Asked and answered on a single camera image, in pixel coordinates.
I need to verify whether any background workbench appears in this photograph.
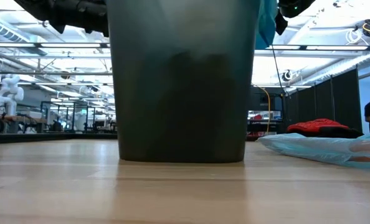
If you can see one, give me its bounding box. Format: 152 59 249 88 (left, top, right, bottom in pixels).
0 112 47 134

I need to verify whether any yellow cable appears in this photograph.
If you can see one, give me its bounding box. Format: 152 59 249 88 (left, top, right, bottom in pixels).
252 83 272 134

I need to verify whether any long black cable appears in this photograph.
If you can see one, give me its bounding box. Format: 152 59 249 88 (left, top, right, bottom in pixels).
271 49 286 94

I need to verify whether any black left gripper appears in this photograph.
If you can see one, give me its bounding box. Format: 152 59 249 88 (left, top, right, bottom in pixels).
47 0 110 38

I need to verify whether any teal plastic trash bag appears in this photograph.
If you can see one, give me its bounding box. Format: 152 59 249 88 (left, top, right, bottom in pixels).
254 0 280 50

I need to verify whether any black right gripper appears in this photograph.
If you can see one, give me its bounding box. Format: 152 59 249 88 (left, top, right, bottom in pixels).
274 0 316 36

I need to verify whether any light blue trash bag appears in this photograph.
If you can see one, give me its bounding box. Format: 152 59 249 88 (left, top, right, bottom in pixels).
258 131 370 171

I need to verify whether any black monitor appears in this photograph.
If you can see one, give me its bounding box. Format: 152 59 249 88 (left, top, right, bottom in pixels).
252 86 283 113

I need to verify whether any dark translucent trash bin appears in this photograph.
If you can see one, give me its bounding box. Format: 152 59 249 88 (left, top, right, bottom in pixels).
105 0 263 164

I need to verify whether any black partition wall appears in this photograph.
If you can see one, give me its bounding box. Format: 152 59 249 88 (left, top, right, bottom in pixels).
283 68 363 133

